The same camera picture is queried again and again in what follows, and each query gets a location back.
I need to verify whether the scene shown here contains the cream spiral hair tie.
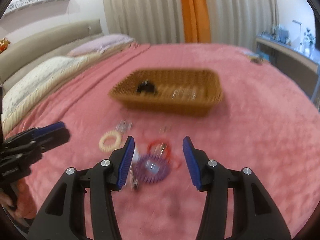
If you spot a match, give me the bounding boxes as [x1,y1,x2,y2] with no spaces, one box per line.
[98,129,124,153]

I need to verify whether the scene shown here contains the crystal bead hair clip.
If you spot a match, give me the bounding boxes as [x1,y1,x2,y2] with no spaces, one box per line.
[116,120,132,134]

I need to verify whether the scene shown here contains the purple spiral hair tie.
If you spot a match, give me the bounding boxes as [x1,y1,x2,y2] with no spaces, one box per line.
[133,153,172,184]

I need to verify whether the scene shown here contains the red string bracelet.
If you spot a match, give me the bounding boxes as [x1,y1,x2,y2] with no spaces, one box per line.
[142,129,182,170]

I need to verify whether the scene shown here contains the black wrist watch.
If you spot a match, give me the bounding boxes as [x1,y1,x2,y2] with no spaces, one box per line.
[136,80,158,95]

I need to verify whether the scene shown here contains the blue plastic hair clip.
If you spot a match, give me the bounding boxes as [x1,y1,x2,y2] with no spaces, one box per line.
[126,147,140,191]

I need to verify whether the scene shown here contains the left hand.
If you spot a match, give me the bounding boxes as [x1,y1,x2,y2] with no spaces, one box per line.
[1,179,37,219]

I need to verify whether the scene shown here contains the beige quilt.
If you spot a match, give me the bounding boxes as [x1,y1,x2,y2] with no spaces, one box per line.
[2,42,138,135]

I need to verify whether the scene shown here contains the white floral pillow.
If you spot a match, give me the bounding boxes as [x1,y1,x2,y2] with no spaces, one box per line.
[2,56,87,119]

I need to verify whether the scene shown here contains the pink bed blanket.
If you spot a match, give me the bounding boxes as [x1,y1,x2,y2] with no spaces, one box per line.
[13,44,319,239]

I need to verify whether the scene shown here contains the beige bed headboard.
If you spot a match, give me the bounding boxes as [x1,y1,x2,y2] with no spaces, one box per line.
[1,19,103,94]

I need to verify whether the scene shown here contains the lilac pillow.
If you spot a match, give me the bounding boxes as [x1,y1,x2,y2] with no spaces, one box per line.
[67,34,135,57]

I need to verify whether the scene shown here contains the pendant with black stone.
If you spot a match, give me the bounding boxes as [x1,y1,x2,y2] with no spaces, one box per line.
[155,143,167,156]

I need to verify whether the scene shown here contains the brown wicker basket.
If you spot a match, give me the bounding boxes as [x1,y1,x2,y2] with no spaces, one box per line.
[109,68,223,117]

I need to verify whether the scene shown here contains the white desk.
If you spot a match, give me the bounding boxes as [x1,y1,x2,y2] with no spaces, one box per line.
[256,34,319,102]

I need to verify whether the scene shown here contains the small items on bed edge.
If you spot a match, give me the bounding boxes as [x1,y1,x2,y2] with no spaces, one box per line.
[237,48,270,64]

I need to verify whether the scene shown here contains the white desk lamp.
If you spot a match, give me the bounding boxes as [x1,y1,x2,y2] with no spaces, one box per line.
[292,20,302,51]

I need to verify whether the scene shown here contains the white plant vase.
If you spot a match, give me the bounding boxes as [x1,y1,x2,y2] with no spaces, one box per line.
[303,28,316,57]

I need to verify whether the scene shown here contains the orange curtain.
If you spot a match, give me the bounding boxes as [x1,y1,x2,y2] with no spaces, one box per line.
[181,0,211,43]

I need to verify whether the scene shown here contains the grey curtain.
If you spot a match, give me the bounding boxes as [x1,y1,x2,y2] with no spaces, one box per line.
[104,0,279,49]

